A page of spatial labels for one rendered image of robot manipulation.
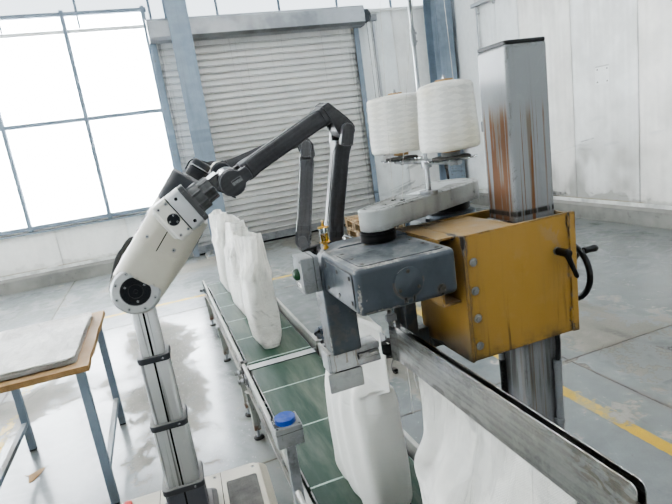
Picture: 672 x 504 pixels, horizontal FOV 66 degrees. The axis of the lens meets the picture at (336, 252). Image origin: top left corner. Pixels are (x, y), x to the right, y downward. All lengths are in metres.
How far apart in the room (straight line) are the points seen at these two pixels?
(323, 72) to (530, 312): 8.13
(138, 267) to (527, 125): 1.22
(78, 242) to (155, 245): 7.17
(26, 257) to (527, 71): 8.25
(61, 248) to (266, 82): 4.11
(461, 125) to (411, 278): 0.37
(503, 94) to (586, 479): 0.87
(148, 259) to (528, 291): 1.13
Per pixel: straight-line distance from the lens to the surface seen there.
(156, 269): 1.76
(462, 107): 1.23
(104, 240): 8.83
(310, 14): 9.06
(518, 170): 1.37
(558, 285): 1.42
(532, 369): 1.53
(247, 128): 8.81
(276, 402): 2.66
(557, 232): 1.39
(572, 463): 0.90
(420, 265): 1.10
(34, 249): 8.96
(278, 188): 8.93
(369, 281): 1.06
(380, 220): 1.24
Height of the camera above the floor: 1.60
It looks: 13 degrees down
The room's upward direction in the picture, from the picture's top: 8 degrees counter-clockwise
